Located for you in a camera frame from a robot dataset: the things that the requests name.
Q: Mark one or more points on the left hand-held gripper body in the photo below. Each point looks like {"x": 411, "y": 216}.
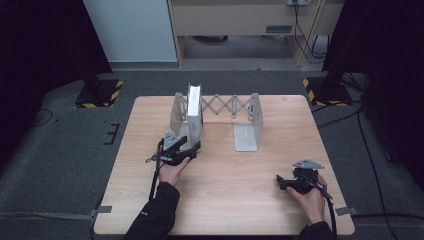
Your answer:
{"x": 171, "y": 153}

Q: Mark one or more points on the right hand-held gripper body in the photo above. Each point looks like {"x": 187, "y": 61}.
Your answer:
{"x": 305, "y": 181}

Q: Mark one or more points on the white book with grey figures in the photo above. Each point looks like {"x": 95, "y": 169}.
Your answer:
{"x": 194, "y": 123}

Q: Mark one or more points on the expandable grey metal book rack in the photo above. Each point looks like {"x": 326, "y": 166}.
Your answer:
{"x": 246, "y": 136}

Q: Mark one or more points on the person's left hand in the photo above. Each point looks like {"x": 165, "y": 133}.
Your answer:
{"x": 170, "y": 173}

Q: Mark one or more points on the person's right hand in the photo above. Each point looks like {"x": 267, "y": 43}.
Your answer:
{"x": 313, "y": 205}

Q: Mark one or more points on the grey tape piece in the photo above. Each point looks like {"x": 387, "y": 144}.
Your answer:
{"x": 103, "y": 209}
{"x": 346, "y": 210}

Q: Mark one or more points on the black stand base yellow stripes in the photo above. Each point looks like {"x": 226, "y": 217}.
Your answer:
{"x": 325, "y": 91}
{"x": 106, "y": 91}

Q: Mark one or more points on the white panel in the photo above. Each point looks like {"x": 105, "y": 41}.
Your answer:
{"x": 133, "y": 30}

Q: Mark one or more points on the light wooden desk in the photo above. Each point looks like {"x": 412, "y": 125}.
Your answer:
{"x": 233, "y": 18}

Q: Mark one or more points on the dark curtain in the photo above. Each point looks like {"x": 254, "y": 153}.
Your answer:
{"x": 393, "y": 66}
{"x": 40, "y": 50}

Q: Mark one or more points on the white power strip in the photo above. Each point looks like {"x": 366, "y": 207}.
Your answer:
{"x": 297, "y": 2}

